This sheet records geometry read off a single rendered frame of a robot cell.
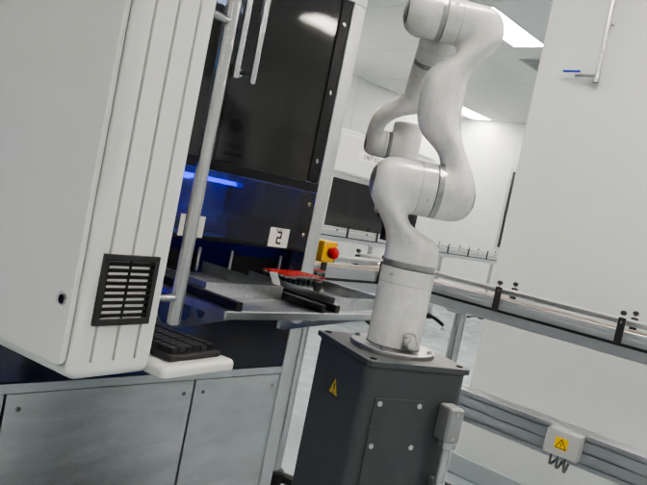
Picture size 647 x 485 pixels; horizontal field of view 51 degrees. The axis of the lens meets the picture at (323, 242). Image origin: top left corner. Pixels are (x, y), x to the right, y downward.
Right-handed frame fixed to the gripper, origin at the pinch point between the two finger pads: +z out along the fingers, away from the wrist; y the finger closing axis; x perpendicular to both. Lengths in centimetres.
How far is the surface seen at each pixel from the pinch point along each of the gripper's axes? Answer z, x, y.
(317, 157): -19.0, -35.5, -3.6
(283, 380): 55, -35, -8
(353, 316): 23.0, 4.9, 13.9
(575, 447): 60, 38, -80
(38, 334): 25, 13, 104
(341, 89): -42, -35, -8
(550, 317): 19, 18, -82
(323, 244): 8.6, -34.8, -14.5
